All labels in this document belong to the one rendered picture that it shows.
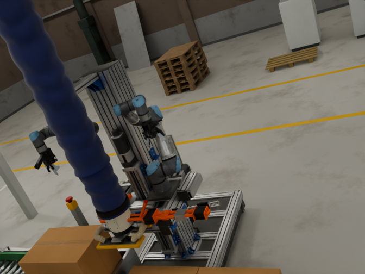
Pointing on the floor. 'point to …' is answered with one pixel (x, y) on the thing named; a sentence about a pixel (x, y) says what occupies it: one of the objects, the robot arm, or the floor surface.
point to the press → (92, 33)
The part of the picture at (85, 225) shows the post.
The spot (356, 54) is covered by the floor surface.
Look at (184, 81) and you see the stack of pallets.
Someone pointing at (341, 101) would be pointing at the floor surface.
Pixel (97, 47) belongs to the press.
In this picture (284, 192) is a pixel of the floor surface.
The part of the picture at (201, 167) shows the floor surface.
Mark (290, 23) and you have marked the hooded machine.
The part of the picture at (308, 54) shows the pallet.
